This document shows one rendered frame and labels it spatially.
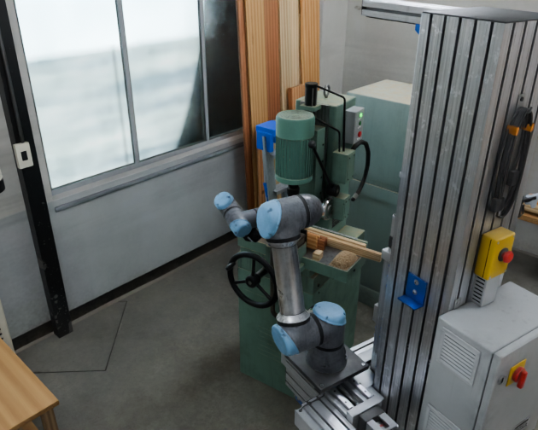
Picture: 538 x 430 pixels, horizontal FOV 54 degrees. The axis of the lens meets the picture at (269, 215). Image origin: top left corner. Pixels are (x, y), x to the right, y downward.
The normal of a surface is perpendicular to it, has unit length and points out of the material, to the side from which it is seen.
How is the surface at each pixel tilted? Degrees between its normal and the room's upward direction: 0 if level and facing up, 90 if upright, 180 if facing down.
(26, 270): 90
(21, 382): 0
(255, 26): 87
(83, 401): 0
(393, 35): 90
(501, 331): 0
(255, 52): 87
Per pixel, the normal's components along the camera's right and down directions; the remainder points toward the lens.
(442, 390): -0.84, 0.25
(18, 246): 0.74, 0.31
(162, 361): 0.01, -0.89
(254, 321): -0.55, 0.37
